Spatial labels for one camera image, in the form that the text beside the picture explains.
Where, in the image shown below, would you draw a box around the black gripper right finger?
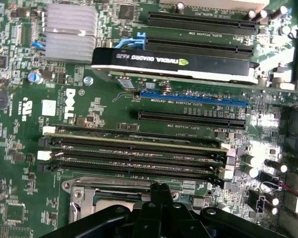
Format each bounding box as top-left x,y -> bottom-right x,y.
162,182 -> 288,238

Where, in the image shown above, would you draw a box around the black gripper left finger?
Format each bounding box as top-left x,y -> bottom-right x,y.
39,182 -> 164,238

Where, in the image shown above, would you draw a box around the silver CPU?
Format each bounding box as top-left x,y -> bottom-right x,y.
94,198 -> 139,211

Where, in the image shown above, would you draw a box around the CPU socket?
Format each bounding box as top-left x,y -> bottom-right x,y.
61,176 -> 189,238

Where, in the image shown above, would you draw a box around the RAM slot white latches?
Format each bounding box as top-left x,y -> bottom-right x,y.
37,150 -> 235,179

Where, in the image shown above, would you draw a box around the installed RAM stick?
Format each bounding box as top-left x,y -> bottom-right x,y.
43,125 -> 232,152

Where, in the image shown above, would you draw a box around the blue expansion slot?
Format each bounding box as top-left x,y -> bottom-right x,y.
140,91 -> 249,108

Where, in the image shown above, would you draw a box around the white square board sticker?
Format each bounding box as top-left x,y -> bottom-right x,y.
41,99 -> 57,117

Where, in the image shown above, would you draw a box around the black graphics card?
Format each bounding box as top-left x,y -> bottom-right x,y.
91,47 -> 266,86

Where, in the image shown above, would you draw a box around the green motherboard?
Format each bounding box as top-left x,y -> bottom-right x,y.
0,0 -> 298,238

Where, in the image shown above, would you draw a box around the blue top capacitor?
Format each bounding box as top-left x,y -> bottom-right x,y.
27,71 -> 44,85

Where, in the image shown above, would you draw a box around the silver chipset heatsink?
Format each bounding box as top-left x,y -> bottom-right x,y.
43,3 -> 98,62

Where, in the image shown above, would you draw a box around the beige expansion slot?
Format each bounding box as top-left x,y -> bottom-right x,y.
160,0 -> 270,12

